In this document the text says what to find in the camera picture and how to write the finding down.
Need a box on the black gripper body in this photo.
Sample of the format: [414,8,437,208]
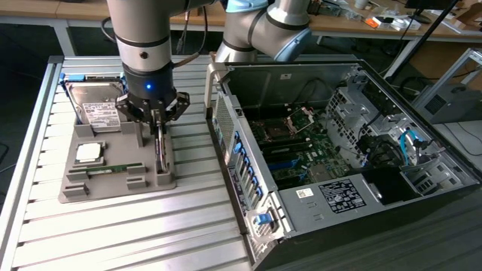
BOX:
[122,62,178,111]

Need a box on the black graphics card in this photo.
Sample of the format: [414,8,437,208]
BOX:
[154,121,170,173]

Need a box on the hard disk in blue caddy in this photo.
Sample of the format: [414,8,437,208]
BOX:
[60,73,128,133]

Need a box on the silver CPU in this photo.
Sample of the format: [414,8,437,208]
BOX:
[75,143,103,163]

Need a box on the green RAM stick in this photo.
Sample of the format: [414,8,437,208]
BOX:
[70,164,144,173]

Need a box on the CPU socket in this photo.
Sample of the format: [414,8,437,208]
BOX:
[259,120,293,142]

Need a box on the grey parts rack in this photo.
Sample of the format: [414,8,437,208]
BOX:
[58,120,178,204]

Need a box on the black RAM slot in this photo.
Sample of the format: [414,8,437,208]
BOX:
[262,142,314,156]

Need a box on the metal socket cover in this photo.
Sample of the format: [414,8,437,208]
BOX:
[286,107,315,132]

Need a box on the blue expansion slot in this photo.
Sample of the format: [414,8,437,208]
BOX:
[269,160,298,170]

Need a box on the wooden desk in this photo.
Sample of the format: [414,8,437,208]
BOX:
[310,0,482,82]
[0,0,227,57]

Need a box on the green motherboard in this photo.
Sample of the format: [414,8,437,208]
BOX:
[246,106,354,190]

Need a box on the grey chipset heatsink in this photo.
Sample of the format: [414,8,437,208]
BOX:
[309,165,333,181]

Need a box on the metal disk bay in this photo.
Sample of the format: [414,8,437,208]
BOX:
[326,86,381,170]

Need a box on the grey power supply unit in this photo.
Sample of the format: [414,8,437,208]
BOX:
[278,173,381,232]

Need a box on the orange small box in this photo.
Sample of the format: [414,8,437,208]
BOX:
[363,16,395,29]

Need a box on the open black PC case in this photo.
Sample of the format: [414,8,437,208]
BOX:
[203,55,482,271]

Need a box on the white small box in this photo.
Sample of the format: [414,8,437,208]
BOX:
[390,18,421,32]

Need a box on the black slanted pole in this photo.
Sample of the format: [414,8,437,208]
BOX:
[383,0,462,78]

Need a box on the black monitor stand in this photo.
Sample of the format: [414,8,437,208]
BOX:
[405,0,434,24]

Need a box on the grey metal cabinet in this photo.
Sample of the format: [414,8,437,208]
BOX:
[413,47,482,125]

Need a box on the brown cardboard piece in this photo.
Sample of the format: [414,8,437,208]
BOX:
[456,2,482,32]

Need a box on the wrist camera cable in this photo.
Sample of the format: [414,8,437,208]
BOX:
[171,5,211,68]

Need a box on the light blue wire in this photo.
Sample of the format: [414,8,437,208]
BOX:
[398,128,425,166]

